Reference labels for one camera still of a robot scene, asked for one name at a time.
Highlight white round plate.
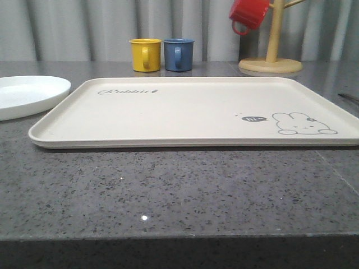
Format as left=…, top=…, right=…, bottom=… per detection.
left=1, top=76, right=71, bottom=120

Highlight silver table knife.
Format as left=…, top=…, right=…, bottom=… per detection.
left=338, top=93, right=359, bottom=104

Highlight cream rabbit serving tray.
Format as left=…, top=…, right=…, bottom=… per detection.
left=29, top=77, right=358, bottom=149

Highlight blue mug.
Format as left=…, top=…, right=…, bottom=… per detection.
left=163, top=39, right=195, bottom=72

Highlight yellow mug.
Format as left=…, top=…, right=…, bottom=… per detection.
left=130, top=38, right=162, bottom=72

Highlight wooden mug tree stand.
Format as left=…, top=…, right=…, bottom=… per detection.
left=238, top=0, right=304, bottom=73

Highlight red mug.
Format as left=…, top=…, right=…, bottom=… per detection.
left=229, top=0, right=270, bottom=35

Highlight grey curtain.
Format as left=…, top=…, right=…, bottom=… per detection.
left=1, top=1, right=358, bottom=62

